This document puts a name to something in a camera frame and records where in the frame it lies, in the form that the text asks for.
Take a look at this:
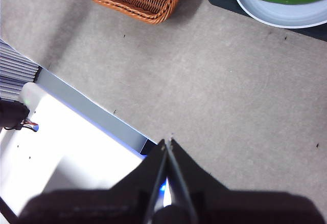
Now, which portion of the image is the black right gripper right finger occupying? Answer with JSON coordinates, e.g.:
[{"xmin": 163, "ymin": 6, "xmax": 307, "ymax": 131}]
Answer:
[{"xmin": 168, "ymin": 138, "xmax": 326, "ymax": 224}]

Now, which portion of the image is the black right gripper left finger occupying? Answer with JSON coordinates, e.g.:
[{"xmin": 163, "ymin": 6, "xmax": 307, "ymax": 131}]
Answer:
[{"xmin": 19, "ymin": 139, "xmax": 167, "ymax": 224}]

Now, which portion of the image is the blue plate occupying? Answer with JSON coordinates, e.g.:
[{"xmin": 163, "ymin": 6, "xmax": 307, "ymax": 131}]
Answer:
[{"xmin": 230, "ymin": 0, "xmax": 327, "ymax": 29}]

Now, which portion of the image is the white base platform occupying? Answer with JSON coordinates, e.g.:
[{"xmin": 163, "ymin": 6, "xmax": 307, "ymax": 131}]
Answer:
[{"xmin": 0, "ymin": 87, "xmax": 149, "ymax": 217}]

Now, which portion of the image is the ribbed grey panel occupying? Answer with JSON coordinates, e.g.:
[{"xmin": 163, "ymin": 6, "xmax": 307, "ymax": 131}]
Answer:
[{"xmin": 0, "ymin": 39, "xmax": 41, "ymax": 102}]

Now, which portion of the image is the red blue wire bundle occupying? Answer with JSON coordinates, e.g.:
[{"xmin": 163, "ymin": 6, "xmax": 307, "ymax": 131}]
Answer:
[{"xmin": 19, "ymin": 120, "xmax": 39, "ymax": 133}]

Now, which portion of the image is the black mount block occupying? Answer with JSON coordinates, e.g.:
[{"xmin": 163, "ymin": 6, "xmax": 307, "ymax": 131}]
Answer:
[{"xmin": 0, "ymin": 99, "xmax": 30, "ymax": 130}]

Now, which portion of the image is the white oblong camera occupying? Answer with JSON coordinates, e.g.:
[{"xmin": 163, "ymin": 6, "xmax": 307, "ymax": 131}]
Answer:
[{"xmin": 19, "ymin": 81, "xmax": 50, "ymax": 107}]

